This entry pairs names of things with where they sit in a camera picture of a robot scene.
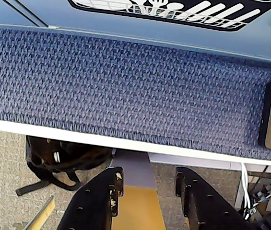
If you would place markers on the black backpack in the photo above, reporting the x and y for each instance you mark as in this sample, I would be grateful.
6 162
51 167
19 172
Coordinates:
53 153

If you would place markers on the wooden stick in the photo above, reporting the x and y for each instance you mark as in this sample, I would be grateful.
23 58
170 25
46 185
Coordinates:
43 213

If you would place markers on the dishwasher door with rack sticker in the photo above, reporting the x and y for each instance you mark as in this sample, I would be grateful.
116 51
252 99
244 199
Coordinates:
101 21

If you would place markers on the blue woven placemat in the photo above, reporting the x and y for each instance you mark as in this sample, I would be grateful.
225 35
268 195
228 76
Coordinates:
125 91

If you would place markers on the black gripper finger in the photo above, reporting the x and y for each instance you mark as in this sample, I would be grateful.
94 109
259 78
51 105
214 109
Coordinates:
204 208
92 203

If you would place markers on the yellow wooden board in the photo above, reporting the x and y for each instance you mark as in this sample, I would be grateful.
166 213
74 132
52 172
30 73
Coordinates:
137 208

